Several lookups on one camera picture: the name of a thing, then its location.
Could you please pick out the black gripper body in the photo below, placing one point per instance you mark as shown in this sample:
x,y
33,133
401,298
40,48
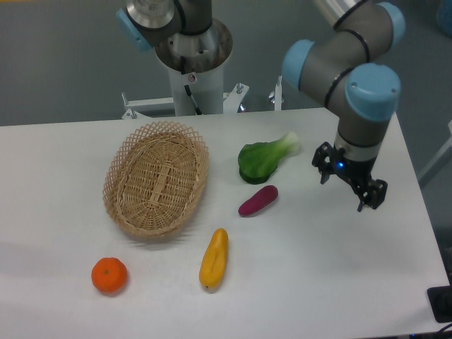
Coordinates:
x,y
357,172

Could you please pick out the green bok choy vegetable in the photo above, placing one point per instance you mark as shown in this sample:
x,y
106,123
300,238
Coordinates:
x,y
258,161

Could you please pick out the purple sweet potato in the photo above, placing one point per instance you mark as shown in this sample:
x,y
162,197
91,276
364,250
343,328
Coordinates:
x,y
260,200

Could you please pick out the woven wicker basket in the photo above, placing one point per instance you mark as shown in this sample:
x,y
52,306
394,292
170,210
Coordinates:
x,y
156,179

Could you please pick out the white table leg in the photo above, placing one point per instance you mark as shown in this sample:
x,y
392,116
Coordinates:
x,y
436,162

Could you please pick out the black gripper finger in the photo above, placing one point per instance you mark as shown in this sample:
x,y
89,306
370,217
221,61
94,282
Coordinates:
x,y
371,192
321,161

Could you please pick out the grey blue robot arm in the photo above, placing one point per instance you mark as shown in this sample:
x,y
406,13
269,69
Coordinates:
x,y
341,74

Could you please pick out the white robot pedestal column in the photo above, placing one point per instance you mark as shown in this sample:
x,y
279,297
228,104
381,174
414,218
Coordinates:
x,y
202,91

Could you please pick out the orange tangerine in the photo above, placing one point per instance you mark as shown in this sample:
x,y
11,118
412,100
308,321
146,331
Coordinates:
x,y
109,275

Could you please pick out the black device at table edge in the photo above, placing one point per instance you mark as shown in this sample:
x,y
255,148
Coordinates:
x,y
440,302

